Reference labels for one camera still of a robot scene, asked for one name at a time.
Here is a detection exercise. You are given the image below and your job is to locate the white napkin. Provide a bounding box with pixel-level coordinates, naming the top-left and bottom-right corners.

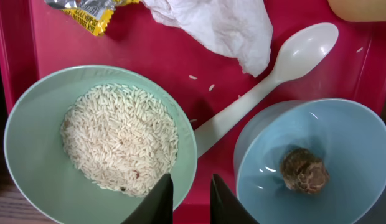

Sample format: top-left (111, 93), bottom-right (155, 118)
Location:
top-left (143, 0), bottom-right (273, 77)

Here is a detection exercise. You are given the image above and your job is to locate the yellow snack wrapper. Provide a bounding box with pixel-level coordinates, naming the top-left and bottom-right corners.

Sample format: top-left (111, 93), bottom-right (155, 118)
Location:
top-left (44, 0), bottom-right (140, 36)

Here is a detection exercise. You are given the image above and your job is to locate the red plastic tray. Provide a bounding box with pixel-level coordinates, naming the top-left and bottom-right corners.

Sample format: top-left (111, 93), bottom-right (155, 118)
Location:
top-left (0, 0), bottom-right (386, 224)

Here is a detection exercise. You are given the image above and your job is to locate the green plastic bowl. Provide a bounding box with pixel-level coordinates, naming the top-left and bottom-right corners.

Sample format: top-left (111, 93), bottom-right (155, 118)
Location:
top-left (4, 65), bottom-right (198, 223)

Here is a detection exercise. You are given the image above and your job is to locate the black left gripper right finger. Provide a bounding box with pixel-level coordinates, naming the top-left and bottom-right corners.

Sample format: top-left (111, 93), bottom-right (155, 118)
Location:
top-left (210, 174), bottom-right (258, 224)

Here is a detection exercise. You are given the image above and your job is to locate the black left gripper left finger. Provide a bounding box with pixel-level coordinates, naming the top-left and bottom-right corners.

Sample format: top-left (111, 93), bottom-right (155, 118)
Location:
top-left (122, 174), bottom-right (174, 224)

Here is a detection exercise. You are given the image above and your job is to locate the blue plastic bowl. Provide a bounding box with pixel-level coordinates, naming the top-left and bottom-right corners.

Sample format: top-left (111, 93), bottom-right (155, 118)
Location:
top-left (233, 98), bottom-right (386, 223)

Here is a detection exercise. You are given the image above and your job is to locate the white plastic spoon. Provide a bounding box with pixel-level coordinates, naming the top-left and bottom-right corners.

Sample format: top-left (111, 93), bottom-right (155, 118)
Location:
top-left (194, 22), bottom-right (339, 157)

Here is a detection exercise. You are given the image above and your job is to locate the brown food lump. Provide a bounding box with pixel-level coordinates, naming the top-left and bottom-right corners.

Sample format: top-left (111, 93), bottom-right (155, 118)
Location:
top-left (280, 148), bottom-right (329, 194)

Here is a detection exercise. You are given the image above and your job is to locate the yellow plastic cup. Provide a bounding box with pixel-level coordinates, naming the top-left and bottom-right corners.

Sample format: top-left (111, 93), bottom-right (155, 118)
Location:
top-left (328, 0), bottom-right (386, 22)

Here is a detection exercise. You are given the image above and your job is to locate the white cooked rice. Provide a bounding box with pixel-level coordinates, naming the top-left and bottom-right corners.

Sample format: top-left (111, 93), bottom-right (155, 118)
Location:
top-left (60, 83), bottom-right (179, 197)

